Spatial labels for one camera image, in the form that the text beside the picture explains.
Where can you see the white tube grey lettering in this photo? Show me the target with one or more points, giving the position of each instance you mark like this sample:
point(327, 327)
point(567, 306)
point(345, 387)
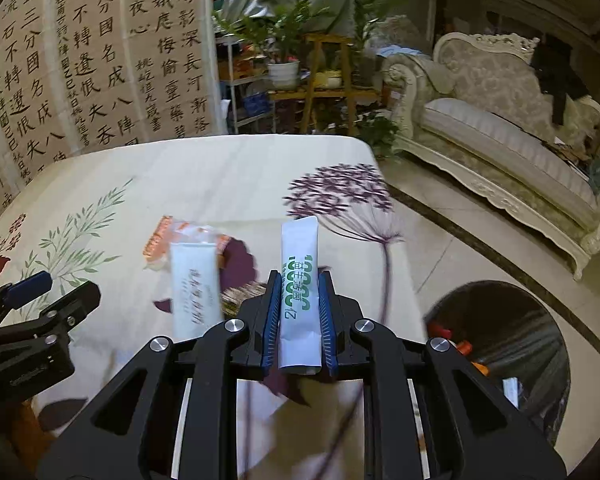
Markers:
point(195, 290)

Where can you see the green leafy potted plant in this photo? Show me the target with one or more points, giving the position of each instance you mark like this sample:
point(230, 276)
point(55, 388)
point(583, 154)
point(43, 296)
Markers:
point(280, 25)

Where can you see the tall green houseplant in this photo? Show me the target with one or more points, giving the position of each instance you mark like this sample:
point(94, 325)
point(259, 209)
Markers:
point(367, 10)

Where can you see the wooden plant stand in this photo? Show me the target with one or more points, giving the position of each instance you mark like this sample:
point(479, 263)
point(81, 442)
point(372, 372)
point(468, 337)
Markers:
point(325, 97)

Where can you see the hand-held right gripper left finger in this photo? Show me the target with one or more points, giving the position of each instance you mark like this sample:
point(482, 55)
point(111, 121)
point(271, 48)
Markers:
point(271, 312)

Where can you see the metal storage shelf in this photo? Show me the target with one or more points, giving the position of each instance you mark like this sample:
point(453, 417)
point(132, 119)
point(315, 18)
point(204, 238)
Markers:
point(235, 85)

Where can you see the blue plastic crate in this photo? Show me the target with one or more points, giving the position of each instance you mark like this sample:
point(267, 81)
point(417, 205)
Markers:
point(256, 104)

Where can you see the small yellow pot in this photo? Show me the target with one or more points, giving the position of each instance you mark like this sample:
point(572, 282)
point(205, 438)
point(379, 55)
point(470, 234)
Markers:
point(328, 80)

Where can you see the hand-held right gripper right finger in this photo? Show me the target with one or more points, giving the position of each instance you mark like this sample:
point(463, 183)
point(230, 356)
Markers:
point(327, 322)

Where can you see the white tube with green print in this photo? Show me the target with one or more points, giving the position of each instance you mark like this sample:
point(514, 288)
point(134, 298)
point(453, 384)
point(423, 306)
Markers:
point(299, 255)

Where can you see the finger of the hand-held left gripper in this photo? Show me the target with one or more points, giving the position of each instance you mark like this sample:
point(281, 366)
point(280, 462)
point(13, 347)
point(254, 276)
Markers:
point(27, 285)
point(72, 305)

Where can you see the black clothing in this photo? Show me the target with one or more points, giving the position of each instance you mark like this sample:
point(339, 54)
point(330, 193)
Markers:
point(560, 77)

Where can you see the ornate cream sofa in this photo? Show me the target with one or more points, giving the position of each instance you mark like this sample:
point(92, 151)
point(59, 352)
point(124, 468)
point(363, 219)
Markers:
point(485, 125)

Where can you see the small green floor plant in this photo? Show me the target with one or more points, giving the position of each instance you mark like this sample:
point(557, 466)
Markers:
point(380, 135)

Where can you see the red orange plastic bag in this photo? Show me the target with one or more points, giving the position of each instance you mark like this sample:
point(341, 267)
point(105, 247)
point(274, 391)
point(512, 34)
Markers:
point(472, 360)

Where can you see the orange white snack wrapper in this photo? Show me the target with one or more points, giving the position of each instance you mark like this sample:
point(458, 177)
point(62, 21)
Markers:
point(180, 232)

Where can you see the floral printed tablecloth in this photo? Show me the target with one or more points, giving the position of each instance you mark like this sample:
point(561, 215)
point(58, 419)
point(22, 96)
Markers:
point(180, 175)

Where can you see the white flower pot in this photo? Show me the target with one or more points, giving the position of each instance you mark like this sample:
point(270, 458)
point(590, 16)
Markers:
point(283, 75)

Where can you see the black lined trash bin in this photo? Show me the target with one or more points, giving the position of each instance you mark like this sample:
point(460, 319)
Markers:
point(525, 330)

